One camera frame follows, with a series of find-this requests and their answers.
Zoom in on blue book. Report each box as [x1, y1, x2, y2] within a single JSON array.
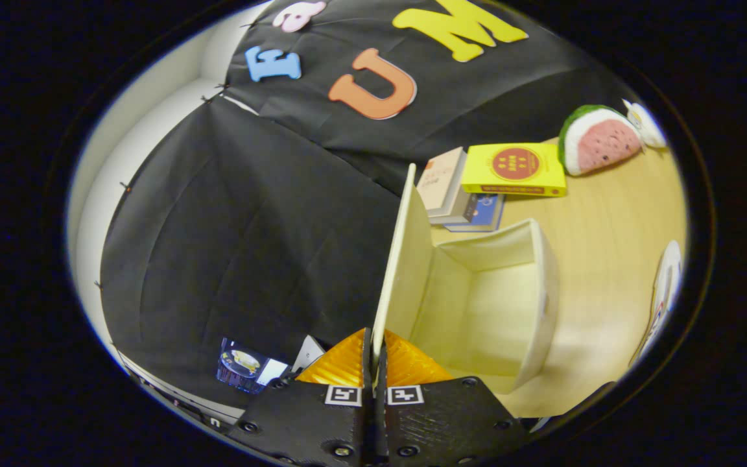
[[445, 193, 506, 233]]

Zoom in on yellow book with red circle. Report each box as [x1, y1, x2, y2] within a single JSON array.
[[461, 143, 567, 198]]

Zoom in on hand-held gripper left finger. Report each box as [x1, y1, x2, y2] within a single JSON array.
[[228, 328, 375, 466]]

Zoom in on white plush toy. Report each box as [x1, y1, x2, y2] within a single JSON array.
[[622, 99, 668, 149]]

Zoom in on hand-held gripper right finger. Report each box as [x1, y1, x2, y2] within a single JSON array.
[[376, 329, 531, 466]]

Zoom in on watermelon slice plush toy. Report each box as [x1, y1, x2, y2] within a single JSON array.
[[558, 105, 645, 177]]

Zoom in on blue printed packet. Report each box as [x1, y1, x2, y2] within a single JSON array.
[[217, 337, 273, 395]]

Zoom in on white card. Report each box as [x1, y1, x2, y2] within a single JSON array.
[[292, 335, 326, 374]]

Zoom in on beige book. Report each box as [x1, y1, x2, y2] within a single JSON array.
[[416, 147, 469, 219]]

